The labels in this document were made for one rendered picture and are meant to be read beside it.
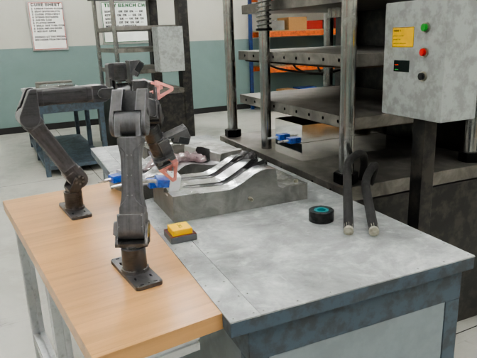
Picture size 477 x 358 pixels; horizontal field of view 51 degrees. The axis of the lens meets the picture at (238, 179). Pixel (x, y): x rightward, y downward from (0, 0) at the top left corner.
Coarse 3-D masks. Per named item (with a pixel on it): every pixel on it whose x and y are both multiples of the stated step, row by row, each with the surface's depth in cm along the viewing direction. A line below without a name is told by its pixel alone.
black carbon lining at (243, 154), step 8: (240, 152) 191; (248, 152) 191; (232, 160) 190; (240, 160) 187; (256, 160) 182; (264, 160) 179; (224, 168) 188; (240, 168) 180; (200, 176) 186; (208, 176) 187; (232, 176) 179; (200, 184) 175; (208, 184) 176; (216, 184) 177
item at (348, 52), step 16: (224, 0) 285; (352, 0) 184; (224, 16) 287; (352, 16) 186; (224, 32) 290; (352, 32) 187; (224, 48) 294; (352, 48) 189; (352, 64) 190; (352, 80) 192; (352, 96) 194; (352, 112) 196; (352, 128) 197; (352, 144) 199; (464, 144) 229; (464, 160) 229; (336, 176) 204; (352, 176) 201
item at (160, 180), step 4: (168, 172) 167; (172, 172) 168; (156, 176) 166; (160, 176) 166; (164, 176) 167; (172, 176) 165; (180, 176) 166; (144, 180) 163; (148, 180) 164; (152, 180) 164; (156, 180) 165; (160, 180) 164; (164, 180) 164; (168, 180) 165; (176, 180) 166; (180, 180) 166; (156, 184) 165; (160, 184) 164; (164, 184) 165; (168, 184) 165; (172, 184) 166; (176, 184) 166; (168, 188) 166; (172, 188) 166; (176, 188) 167
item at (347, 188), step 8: (344, 168) 179; (344, 176) 174; (344, 184) 170; (344, 192) 165; (344, 200) 161; (352, 200) 162; (344, 208) 157; (352, 208) 157; (344, 216) 154; (352, 216) 153; (344, 224) 150; (352, 224) 149; (344, 232) 149; (352, 232) 148
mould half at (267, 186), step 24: (216, 168) 190; (264, 168) 173; (168, 192) 166; (192, 192) 164; (216, 192) 167; (240, 192) 171; (264, 192) 175; (288, 192) 179; (168, 216) 170; (192, 216) 166
